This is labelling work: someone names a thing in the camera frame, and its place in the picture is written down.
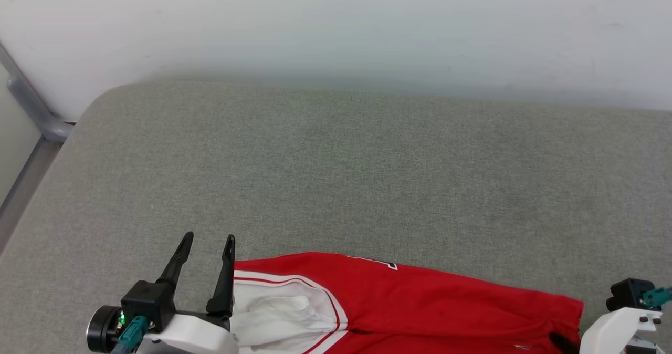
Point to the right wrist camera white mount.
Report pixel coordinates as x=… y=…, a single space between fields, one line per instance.
x=617 y=328

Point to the teal camera connector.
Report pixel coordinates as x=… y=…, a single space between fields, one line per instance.
x=659 y=295
x=132 y=332

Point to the teal right camera connector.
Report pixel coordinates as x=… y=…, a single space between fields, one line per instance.
x=659 y=295

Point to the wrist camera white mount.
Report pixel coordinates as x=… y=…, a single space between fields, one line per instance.
x=617 y=328
x=149 y=299

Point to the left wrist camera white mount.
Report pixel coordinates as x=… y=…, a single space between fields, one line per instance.
x=149 y=299

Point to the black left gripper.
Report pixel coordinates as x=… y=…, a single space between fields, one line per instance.
x=105 y=329

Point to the teal left camera connector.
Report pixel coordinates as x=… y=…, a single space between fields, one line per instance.
x=132 y=332

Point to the grey fabric sofa cushion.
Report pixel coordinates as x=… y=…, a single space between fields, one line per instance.
x=367 y=175

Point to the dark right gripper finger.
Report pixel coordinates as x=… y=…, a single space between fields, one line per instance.
x=564 y=344

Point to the grey metal pipe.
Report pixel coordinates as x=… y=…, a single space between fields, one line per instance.
x=50 y=128

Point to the red and white jersey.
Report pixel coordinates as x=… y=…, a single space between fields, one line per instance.
x=420 y=306

